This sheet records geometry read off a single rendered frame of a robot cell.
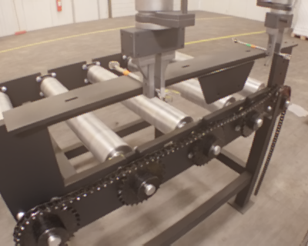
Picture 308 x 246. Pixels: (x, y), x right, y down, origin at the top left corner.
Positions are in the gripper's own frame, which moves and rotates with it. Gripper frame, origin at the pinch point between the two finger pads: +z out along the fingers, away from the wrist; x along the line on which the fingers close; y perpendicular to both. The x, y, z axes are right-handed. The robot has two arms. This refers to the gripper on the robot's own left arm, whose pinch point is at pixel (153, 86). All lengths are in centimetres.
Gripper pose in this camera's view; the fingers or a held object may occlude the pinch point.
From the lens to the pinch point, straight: 53.9
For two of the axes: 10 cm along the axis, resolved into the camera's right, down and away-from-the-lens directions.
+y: -6.1, -4.2, 6.7
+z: 0.0, 8.5, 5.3
